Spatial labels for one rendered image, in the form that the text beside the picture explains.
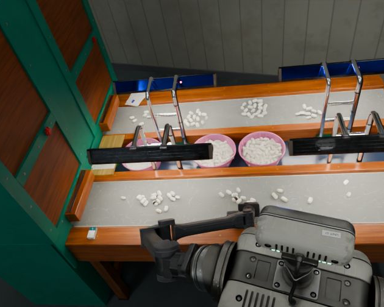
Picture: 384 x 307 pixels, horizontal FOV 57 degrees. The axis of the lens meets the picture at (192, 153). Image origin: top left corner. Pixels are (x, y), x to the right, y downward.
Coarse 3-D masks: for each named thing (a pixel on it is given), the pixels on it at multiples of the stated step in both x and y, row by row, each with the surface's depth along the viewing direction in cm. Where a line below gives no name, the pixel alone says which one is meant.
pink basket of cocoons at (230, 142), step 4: (204, 136) 217; (208, 136) 218; (212, 136) 218; (216, 136) 217; (220, 136) 217; (224, 136) 215; (200, 140) 217; (204, 140) 218; (220, 140) 218; (224, 140) 216; (228, 140) 214; (232, 140) 211; (232, 144) 211; (232, 148) 212; (200, 164) 202; (224, 164) 200; (204, 168) 205
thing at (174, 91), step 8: (152, 80) 206; (176, 80) 201; (176, 88) 197; (176, 96) 196; (176, 104) 199; (152, 112) 205; (176, 112) 203; (152, 120) 210; (176, 128) 214; (160, 136) 220; (184, 136) 218
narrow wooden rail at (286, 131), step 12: (360, 120) 207; (144, 132) 229; (192, 132) 222; (204, 132) 220; (216, 132) 218; (228, 132) 217; (240, 132) 215; (252, 132) 214; (276, 132) 212; (288, 132) 212; (300, 132) 211; (312, 132) 210; (324, 132) 209; (372, 132) 206
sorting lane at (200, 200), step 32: (96, 192) 204; (128, 192) 200; (192, 192) 193; (224, 192) 190; (256, 192) 186; (288, 192) 183; (320, 192) 180; (352, 192) 178; (96, 224) 189; (128, 224) 185; (256, 224) 174
